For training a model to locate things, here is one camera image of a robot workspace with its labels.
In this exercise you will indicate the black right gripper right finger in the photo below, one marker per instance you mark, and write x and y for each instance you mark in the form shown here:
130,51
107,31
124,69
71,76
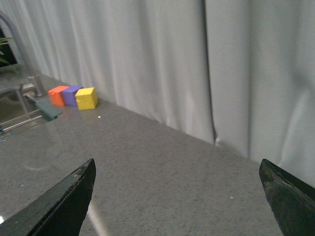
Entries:
292,201

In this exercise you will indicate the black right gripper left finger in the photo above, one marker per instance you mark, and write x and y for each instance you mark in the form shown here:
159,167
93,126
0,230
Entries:
58,212

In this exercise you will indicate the light wooden chopstick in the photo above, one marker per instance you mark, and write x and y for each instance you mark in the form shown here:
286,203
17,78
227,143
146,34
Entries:
96,220

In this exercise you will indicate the dark green sponge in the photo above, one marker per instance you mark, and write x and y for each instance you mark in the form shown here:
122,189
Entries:
48,111

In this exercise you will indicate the metal sink rack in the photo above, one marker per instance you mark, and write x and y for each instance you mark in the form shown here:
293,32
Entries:
18,112

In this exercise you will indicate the orange foam cube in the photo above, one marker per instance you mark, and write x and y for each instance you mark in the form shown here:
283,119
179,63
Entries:
56,95

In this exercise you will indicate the yellow foam cube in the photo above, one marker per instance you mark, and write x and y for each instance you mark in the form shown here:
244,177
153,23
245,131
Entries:
86,98

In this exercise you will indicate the purple foam cube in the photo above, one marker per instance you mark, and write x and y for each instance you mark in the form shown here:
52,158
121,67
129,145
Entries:
69,95

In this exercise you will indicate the chrome sink faucet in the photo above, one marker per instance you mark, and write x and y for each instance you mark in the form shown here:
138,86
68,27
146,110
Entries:
34,76

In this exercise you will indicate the white curtain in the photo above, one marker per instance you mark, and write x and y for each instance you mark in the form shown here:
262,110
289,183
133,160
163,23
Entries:
239,74

